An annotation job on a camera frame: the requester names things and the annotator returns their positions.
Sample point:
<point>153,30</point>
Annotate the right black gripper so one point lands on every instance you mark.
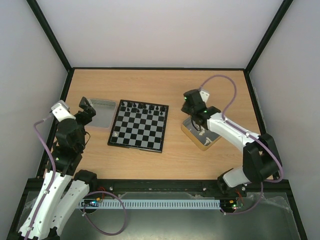
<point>196,120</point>

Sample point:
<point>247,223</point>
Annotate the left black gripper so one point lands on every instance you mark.
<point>87,118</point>

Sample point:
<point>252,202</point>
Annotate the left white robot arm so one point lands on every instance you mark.
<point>63,188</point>

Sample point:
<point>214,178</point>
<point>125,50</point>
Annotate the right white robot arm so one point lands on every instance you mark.
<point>260,156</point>

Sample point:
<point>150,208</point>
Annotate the gold metal tin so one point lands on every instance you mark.
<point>191,130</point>

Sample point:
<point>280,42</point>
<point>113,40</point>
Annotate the black and grey chessboard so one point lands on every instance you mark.
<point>137,130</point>

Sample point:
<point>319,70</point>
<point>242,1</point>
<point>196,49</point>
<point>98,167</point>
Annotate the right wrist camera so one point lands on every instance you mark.
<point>204,94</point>

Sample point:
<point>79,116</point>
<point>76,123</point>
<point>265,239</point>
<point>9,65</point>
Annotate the black aluminium frame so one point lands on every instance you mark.
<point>164,173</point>

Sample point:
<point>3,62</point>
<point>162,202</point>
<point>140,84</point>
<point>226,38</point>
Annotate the light blue cable duct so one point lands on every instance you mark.
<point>151,204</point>

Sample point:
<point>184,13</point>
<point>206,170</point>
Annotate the metal base plate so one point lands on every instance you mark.
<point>257,216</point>

